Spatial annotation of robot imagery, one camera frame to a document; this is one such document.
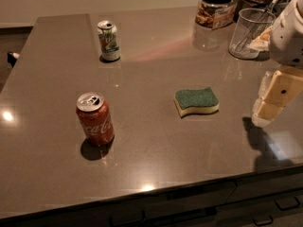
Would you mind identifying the metal whisk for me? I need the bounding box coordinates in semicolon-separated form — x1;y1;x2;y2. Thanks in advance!
229;0;279;60

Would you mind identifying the green and yellow sponge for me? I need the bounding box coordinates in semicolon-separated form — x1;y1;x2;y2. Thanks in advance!
174;87;220;117

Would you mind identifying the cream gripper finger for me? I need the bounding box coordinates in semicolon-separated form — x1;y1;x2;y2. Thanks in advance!
252;67;303;128
258;71;276;99

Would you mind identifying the black drawer handle lower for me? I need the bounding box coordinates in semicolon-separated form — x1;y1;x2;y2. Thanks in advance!
253;216;274;227

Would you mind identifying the black drawer handle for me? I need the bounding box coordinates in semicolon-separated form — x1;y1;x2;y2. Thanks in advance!
275;197;301;211
253;216;274;227

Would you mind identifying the glass jar with black lid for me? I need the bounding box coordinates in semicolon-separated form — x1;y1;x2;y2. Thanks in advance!
195;0;237;30

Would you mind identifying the black chair part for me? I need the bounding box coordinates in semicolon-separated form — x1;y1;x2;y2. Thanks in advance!
7;52;20;66

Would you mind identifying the red coca-cola can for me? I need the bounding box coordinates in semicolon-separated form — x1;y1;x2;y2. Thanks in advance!
76;92;115;147

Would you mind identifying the clear plastic measuring cup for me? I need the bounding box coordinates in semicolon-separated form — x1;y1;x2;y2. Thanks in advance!
228;8;276;60

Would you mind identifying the green 7up can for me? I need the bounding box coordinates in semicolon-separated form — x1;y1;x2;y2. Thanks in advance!
98;20;120;61

